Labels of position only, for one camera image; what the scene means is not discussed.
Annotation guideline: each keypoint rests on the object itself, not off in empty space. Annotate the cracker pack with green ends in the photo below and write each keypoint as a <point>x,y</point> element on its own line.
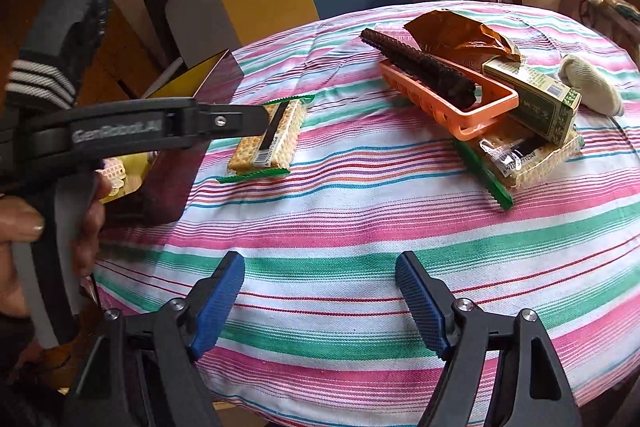
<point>271,153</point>

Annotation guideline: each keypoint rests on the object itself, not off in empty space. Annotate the brown brick toy stick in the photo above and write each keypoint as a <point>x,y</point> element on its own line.
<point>445,81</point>

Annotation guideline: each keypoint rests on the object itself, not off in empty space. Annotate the gold metal tin box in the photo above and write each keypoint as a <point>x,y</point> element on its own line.
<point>159,178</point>

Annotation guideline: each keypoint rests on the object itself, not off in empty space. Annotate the green tea box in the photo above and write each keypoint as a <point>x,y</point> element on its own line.
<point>546,106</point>

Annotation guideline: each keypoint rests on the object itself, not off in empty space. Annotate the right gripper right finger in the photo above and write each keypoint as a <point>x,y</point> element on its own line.
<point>531,387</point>

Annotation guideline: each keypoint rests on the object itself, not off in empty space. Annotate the orange plastic basket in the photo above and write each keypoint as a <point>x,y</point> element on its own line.
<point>487,110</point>

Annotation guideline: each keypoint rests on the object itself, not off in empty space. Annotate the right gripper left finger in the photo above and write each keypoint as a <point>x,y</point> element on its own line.
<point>142,369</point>

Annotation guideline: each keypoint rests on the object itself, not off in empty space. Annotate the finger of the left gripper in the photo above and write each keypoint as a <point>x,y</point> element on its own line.
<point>231,121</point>

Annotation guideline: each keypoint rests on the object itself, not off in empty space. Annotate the person's left hand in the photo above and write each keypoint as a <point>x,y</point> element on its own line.
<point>20,223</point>

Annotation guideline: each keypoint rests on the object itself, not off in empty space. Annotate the brown snack bag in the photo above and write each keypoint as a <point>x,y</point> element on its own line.
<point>461,40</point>

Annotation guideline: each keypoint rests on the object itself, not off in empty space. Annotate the striped pink green tablecloth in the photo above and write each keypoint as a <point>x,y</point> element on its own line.
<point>320,335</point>

